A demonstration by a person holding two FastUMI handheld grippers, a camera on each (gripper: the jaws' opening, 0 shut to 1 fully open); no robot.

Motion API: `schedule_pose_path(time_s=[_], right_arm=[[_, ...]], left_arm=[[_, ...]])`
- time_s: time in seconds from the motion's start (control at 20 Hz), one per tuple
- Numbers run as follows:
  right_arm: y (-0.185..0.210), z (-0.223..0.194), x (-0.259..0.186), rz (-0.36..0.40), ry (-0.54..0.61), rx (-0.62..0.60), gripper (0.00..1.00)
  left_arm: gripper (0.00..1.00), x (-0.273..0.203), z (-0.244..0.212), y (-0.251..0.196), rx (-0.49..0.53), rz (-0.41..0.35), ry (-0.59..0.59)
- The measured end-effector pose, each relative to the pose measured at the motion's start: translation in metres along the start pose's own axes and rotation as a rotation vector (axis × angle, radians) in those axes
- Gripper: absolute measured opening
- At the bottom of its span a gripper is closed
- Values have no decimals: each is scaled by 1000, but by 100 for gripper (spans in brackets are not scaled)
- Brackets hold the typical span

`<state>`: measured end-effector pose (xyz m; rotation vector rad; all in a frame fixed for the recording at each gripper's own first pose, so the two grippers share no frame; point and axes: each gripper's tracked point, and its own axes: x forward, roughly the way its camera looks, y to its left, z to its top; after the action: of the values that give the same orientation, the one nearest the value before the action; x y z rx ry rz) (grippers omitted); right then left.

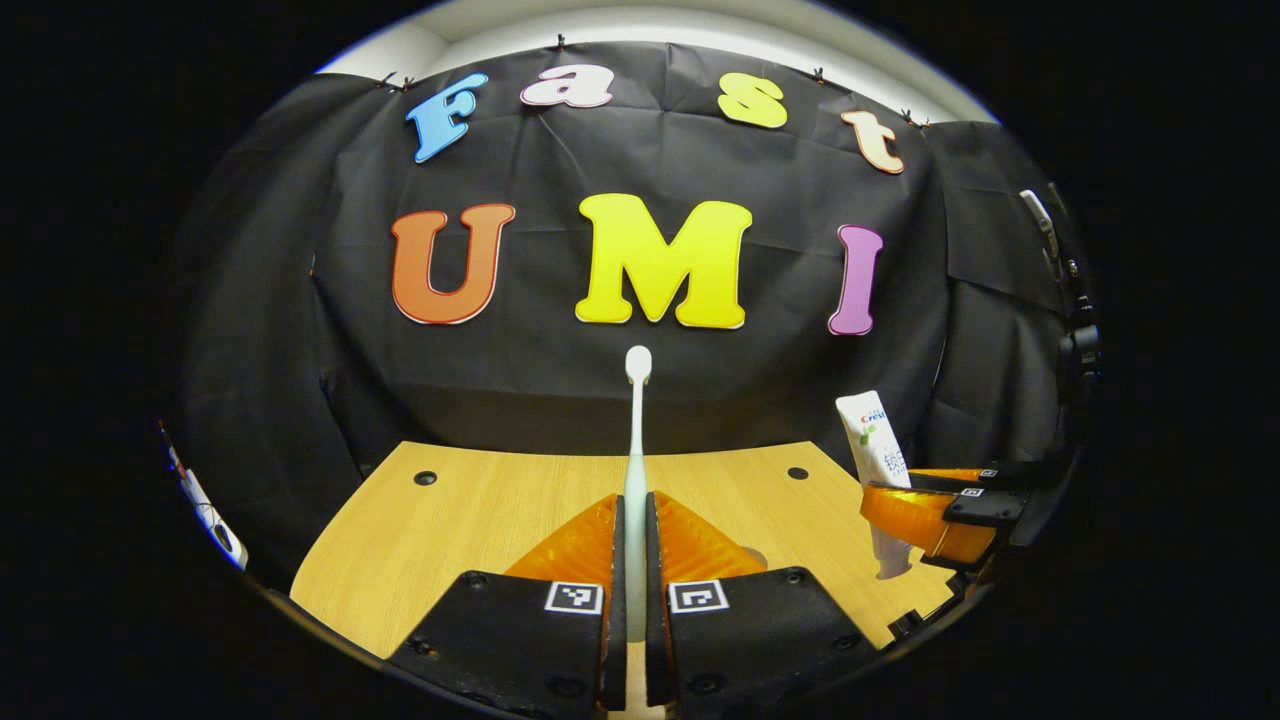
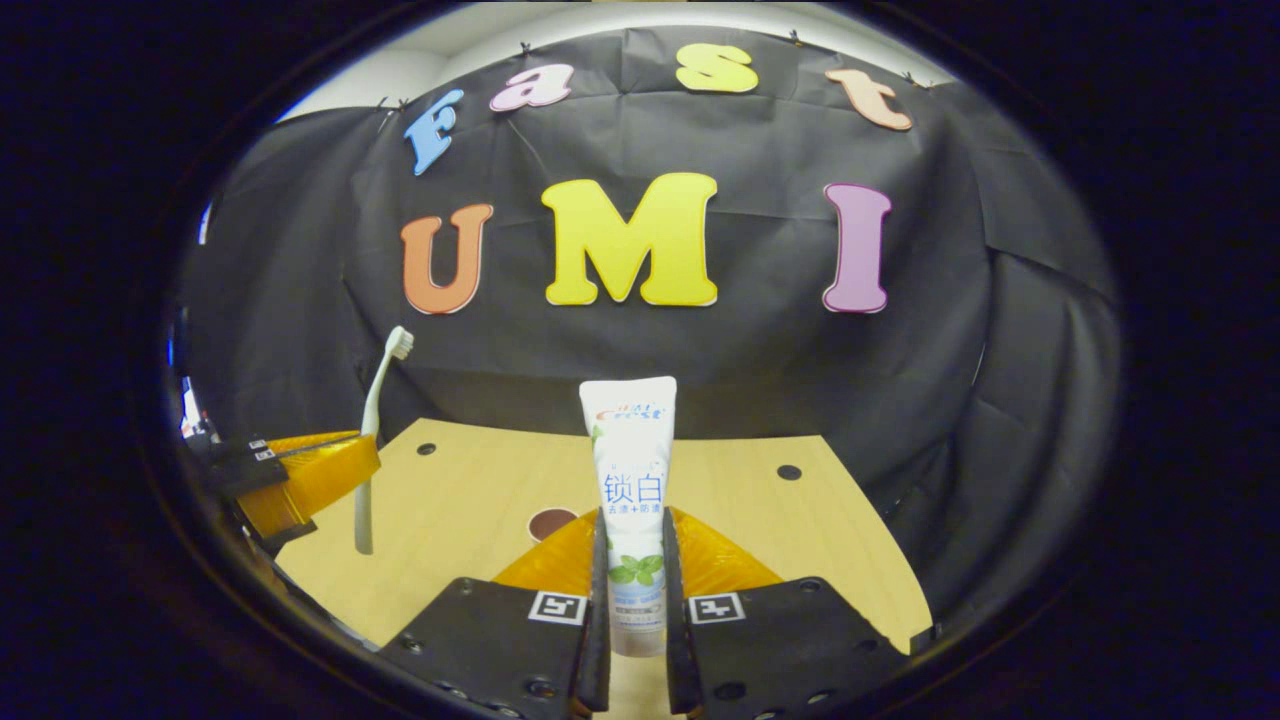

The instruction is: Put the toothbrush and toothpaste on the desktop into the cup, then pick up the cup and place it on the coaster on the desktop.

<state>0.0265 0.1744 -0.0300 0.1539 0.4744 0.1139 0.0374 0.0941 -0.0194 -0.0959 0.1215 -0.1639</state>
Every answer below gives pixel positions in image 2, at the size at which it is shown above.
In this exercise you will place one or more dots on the pale green toothbrush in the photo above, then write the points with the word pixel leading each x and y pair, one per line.
pixel 372 410

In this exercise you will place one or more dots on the wooden desktop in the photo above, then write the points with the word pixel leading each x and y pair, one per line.
pixel 480 480

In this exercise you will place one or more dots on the round brown coaster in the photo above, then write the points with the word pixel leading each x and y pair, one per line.
pixel 548 525

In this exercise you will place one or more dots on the black backdrop cloth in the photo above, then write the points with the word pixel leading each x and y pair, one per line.
pixel 760 380

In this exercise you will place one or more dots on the white toothpaste tube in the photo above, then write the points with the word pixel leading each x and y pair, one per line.
pixel 630 470

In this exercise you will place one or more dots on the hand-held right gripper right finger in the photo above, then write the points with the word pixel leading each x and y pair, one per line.
pixel 678 660

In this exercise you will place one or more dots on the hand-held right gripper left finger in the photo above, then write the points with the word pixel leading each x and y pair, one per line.
pixel 597 660

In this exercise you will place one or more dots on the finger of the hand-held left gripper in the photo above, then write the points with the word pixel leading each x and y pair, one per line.
pixel 310 485
pixel 240 455

